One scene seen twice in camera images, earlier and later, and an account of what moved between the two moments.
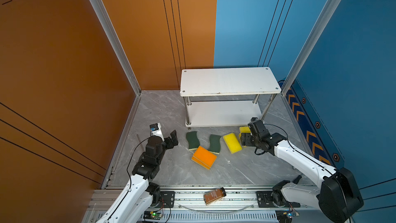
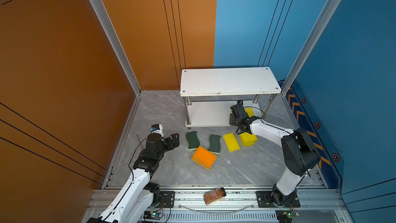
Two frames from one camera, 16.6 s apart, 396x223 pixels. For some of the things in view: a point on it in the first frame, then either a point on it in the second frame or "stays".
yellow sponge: (232, 143) -> (250, 111)
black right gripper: (245, 138) -> (231, 120)
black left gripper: (173, 138) stays
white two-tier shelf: (220, 97) stays
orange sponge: (203, 157) stays
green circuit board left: (152, 214) stays
